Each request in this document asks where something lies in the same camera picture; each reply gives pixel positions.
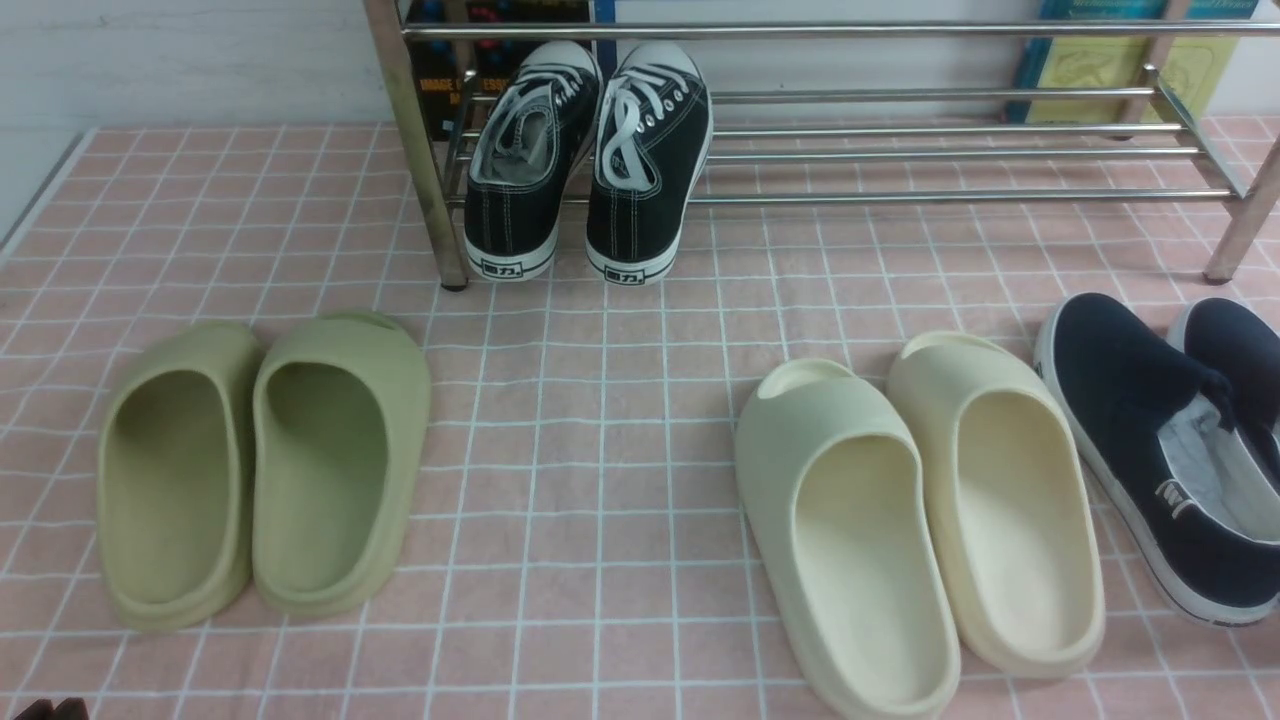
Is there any left green slipper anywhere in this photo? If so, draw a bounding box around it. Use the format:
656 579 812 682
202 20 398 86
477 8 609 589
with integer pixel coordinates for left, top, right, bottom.
96 322 265 632

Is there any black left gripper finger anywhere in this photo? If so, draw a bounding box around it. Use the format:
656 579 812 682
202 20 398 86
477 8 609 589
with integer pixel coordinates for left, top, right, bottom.
13 698 90 720

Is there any green slipper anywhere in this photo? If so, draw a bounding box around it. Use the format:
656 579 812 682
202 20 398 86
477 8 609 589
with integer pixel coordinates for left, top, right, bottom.
252 310 433 616
96 322 265 632

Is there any right cream slipper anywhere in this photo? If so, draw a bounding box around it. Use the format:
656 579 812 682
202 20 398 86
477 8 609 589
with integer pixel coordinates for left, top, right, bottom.
886 331 1106 679

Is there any right green slipper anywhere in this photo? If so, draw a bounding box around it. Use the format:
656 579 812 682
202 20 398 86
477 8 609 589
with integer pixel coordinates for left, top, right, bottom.
252 310 433 616

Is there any metal shoe rack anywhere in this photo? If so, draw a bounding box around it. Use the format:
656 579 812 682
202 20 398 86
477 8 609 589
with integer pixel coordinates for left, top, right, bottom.
364 1 1277 292

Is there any cream slipper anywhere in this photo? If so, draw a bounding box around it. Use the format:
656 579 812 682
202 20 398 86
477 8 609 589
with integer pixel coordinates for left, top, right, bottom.
733 357 961 719
886 331 1106 679

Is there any left cream slipper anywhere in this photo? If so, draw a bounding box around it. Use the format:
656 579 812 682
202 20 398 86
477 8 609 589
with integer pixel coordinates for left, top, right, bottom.
733 357 961 719

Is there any right black canvas sneaker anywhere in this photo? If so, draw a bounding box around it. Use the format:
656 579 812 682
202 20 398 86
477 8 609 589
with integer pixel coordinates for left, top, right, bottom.
586 41 714 287

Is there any blue yellow box behind rack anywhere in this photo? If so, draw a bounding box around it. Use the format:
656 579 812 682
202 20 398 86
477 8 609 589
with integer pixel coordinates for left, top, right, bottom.
1002 1 1239 124

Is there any left black canvas sneaker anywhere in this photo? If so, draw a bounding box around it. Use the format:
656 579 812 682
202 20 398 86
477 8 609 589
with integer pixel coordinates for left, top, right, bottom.
463 41 602 282

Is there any dark box behind rack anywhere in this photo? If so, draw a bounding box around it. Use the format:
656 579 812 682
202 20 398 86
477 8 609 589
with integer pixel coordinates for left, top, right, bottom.
410 1 593 141

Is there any navy slip-on shoe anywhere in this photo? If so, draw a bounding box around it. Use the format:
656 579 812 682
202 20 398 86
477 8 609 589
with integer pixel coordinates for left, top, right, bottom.
1034 293 1279 626
1166 297 1279 486

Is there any black canvas sneaker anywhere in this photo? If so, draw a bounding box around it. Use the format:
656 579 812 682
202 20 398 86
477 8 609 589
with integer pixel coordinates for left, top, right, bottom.
586 41 714 287
463 41 602 282

